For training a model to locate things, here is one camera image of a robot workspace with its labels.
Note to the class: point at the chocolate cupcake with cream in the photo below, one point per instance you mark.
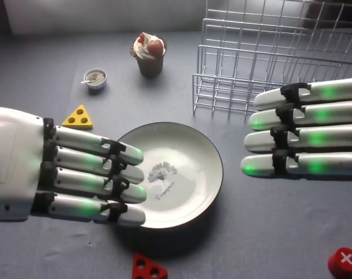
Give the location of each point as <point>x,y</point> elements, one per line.
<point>150,64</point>

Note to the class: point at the white black-rimmed plate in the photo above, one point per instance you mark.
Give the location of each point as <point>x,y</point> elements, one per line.
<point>187,162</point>

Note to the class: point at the small white sauce bowl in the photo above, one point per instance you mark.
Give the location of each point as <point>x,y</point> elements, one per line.
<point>100,83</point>

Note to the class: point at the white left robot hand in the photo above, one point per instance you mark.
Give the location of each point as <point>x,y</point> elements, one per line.
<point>16,162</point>

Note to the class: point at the small white spoon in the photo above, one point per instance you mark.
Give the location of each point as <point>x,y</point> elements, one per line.
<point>87,81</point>

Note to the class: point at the red triangle block with holes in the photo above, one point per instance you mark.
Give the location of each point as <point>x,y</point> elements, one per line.
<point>135,273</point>

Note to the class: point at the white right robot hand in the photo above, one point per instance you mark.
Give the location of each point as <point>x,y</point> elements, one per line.
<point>324,139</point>

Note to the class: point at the red cylinder with white cross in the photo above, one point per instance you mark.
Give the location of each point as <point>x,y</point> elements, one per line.
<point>337,268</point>

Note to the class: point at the yellow triangle block with holes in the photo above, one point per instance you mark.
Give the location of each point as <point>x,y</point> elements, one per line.
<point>78,116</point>

